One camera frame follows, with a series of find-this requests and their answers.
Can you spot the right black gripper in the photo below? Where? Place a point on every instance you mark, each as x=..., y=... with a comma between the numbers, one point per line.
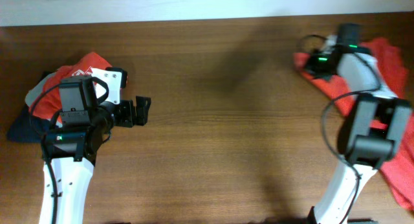
x=321, y=76

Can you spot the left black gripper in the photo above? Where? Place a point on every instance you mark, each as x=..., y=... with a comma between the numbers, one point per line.
x=130, y=118

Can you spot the orange soccer t-shirt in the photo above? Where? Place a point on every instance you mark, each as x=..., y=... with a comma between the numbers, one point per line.
x=398, y=172

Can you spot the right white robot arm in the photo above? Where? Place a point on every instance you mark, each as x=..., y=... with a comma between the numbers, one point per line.
x=371, y=133

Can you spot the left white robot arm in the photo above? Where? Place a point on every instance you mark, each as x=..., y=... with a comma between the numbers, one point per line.
x=70, y=152

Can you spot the folded orange FRAM shirt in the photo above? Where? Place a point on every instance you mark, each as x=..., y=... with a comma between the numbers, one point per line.
x=91, y=64

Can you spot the folded grey shirt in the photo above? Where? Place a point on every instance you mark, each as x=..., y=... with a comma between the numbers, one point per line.
x=33, y=94

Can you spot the folded navy shirt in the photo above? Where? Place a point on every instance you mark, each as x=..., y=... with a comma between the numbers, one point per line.
x=22, y=130

